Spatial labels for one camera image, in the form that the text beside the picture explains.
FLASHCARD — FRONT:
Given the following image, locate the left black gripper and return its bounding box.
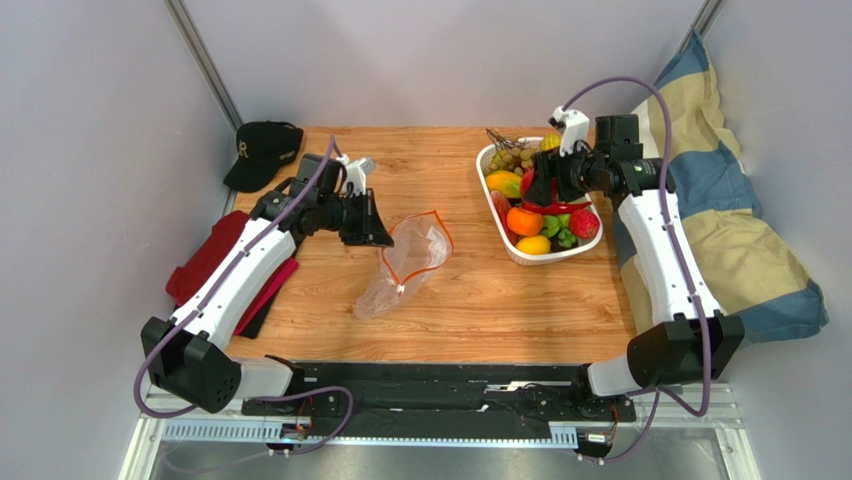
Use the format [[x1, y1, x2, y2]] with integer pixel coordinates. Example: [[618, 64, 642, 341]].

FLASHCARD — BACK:
[[318, 189, 394, 248]]

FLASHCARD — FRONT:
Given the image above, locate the red pomegranate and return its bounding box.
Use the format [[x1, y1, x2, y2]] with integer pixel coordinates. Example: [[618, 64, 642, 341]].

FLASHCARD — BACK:
[[519, 168, 535, 198]]

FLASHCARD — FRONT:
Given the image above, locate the clear orange zip top bag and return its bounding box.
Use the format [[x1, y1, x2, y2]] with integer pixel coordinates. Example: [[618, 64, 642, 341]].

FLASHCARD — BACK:
[[353, 210, 455, 320]]

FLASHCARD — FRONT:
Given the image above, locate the yellow banana bunch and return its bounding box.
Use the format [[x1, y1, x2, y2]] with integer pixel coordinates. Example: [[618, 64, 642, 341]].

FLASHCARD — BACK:
[[538, 133, 561, 152]]

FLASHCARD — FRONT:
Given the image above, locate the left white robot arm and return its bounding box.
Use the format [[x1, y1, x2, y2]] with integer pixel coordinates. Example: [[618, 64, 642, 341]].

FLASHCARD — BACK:
[[134, 154, 393, 413]]

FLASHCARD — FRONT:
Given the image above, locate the long red chili pepper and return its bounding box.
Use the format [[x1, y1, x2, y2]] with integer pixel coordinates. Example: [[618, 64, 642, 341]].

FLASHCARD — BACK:
[[521, 200, 592, 216]]

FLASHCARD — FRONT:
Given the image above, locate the orange persimmon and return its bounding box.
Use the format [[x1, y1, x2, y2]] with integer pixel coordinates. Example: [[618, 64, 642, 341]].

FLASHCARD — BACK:
[[507, 207, 544, 237]]

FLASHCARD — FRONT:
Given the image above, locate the watermelon slice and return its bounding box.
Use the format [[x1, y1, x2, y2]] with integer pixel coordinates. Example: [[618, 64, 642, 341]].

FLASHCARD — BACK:
[[489, 191, 512, 237]]

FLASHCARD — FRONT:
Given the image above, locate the brown longan bunch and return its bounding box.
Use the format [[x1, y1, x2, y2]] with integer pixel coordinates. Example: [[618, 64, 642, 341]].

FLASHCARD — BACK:
[[484, 128, 540, 176]]

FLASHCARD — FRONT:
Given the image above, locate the yellow lemon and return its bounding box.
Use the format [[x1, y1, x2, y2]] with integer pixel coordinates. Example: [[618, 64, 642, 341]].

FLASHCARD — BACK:
[[515, 235, 551, 255]]

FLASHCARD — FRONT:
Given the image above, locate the wrinkled red fruit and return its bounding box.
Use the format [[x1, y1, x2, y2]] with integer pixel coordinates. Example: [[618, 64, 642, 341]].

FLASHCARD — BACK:
[[568, 209, 600, 240]]

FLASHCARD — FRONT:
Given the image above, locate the white perforated plastic basket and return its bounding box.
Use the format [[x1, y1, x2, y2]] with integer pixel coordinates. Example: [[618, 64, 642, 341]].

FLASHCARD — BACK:
[[476, 129, 603, 266]]

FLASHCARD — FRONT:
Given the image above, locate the pink folded cloth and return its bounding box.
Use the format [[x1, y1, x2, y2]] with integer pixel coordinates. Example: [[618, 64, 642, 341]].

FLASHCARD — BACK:
[[233, 258, 299, 339]]

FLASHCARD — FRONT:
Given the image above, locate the black baseball cap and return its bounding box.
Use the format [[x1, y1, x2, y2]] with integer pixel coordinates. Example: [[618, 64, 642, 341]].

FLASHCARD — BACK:
[[223, 121, 304, 193]]

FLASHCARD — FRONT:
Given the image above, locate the black folded cloth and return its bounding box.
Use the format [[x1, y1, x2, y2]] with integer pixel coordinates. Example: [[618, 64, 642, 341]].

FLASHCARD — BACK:
[[234, 294, 277, 339]]

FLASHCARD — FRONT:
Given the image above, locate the dark red folded cloth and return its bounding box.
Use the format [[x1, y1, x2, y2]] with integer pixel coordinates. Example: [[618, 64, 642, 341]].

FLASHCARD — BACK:
[[165, 211, 250, 307]]

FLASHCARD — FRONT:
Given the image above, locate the blue yellow checked pillow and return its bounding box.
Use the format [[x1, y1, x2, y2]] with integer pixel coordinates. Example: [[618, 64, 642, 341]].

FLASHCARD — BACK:
[[654, 32, 829, 346]]

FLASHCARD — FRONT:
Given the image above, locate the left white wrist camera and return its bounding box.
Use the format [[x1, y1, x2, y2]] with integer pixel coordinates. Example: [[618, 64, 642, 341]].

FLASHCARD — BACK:
[[337, 154, 376, 197]]

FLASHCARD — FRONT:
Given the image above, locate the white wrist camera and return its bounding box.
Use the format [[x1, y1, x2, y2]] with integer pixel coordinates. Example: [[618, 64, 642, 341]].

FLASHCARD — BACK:
[[549, 106, 590, 156], [337, 154, 376, 197]]

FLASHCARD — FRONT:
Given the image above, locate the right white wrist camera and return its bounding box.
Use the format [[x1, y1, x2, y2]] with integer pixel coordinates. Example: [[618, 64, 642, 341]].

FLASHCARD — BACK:
[[549, 106, 590, 156]]

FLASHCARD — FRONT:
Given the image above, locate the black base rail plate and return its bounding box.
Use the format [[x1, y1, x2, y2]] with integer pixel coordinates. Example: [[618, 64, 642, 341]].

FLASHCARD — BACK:
[[241, 361, 637, 441]]

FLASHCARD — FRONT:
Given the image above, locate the silver aluminium frame rail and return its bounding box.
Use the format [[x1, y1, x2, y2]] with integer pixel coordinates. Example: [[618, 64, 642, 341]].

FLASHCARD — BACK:
[[163, 0, 243, 131]]

